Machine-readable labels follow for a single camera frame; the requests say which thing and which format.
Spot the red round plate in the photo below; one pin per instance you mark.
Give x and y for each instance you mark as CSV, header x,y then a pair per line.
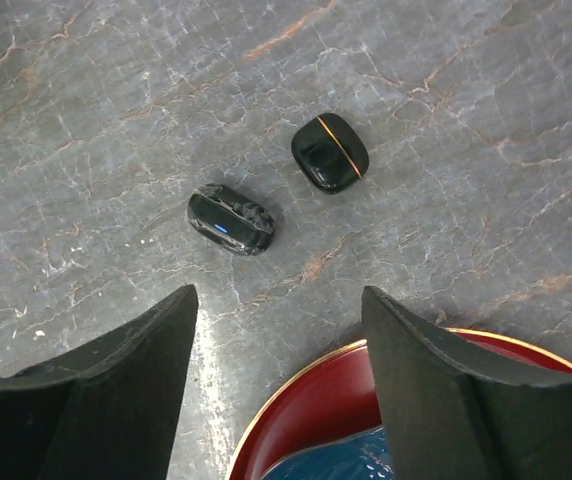
x,y
335,397

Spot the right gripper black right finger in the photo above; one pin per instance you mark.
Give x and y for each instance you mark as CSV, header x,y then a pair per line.
x,y
454,410

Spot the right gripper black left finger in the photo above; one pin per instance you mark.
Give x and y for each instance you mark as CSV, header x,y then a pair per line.
x,y
107,409

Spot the blue leaf-shaped dish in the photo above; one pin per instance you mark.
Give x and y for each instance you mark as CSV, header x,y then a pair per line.
x,y
365,455

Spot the black case with gold line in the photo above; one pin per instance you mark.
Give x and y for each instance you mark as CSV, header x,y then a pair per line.
x,y
330,153

